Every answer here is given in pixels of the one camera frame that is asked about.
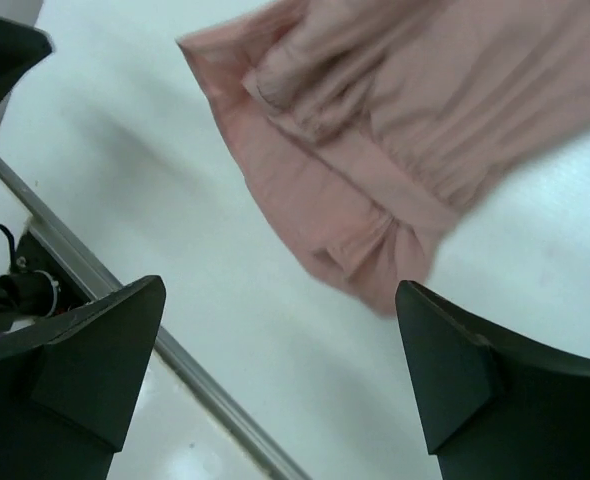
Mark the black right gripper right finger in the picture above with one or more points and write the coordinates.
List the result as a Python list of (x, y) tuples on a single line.
[(493, 404)]

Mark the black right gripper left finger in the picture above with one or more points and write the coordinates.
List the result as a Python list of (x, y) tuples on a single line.
[(69, 384)]

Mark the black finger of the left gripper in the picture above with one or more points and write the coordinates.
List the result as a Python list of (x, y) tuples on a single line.
[(22, 47)]

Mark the pink pleated skirt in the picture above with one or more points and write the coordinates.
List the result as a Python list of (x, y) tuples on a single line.
[(365, 130)]

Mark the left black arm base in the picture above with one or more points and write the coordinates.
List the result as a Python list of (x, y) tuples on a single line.
[(35, 286)]

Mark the aluminium table edge rail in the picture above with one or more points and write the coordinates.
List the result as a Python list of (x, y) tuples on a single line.
[(96, 282)]

